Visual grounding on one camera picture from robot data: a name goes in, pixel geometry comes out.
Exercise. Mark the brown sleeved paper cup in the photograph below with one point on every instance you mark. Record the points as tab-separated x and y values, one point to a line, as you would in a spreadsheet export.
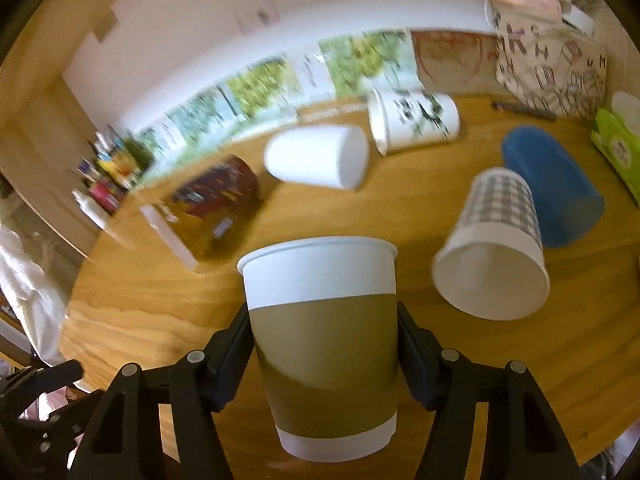
325	340

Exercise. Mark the plain white paper cup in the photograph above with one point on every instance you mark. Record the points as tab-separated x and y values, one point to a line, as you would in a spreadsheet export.
315	156

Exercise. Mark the white cloth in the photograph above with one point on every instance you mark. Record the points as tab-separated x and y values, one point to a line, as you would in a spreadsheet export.
25	290

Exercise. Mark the green tissue pack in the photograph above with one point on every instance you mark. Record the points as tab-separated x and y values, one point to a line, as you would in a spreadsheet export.
617	135

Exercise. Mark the cluster of colourful small bottles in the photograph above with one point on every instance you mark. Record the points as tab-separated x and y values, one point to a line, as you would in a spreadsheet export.
107	170

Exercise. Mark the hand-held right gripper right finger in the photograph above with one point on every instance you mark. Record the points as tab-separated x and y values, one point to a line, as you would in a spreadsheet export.
414	355

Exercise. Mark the dark pen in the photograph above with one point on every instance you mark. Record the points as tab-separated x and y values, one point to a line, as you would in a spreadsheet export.
522	109

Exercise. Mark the white cup with green print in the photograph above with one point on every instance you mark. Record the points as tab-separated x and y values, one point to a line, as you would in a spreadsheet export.
415	117

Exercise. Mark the grey checkered paper cup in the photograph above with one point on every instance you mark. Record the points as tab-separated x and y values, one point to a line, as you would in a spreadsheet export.
495	260

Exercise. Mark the printed canvas bag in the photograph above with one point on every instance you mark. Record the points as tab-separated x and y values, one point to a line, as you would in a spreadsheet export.
545	55

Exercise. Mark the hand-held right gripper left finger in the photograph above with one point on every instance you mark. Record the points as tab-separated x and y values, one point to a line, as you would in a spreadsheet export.
234	355

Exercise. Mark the blue plastic cup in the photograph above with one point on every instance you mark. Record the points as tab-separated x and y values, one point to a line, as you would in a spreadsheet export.
552	190

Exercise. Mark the dark red patterned cup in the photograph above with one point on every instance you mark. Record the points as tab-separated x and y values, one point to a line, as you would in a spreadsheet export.
215	205

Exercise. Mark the brown paper with red drawing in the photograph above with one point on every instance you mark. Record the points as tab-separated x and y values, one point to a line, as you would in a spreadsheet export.
452	60

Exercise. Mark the row of landscape picture cards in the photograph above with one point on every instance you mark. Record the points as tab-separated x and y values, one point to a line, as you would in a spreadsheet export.
270	85

